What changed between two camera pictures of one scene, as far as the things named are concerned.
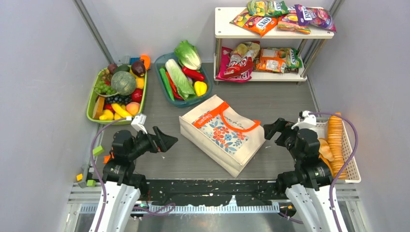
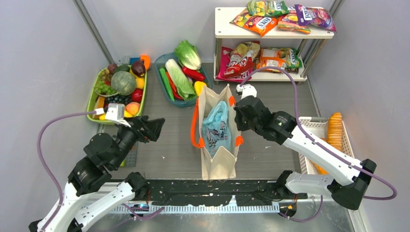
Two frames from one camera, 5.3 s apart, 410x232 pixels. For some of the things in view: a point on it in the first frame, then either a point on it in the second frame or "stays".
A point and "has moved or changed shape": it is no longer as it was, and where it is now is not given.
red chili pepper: x=176 y=95 stays
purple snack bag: x=316 y=16 stays
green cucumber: x=167 y=83 stays
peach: x=133 y=108 stays
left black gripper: x=153 y=140 → x=140 y=128
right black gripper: x=281 y=132 → x=242 y=114
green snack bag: x=263 y=8 stays
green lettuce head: x=188 y=55 stays
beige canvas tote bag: x=222 y=135 has moved or changed shape
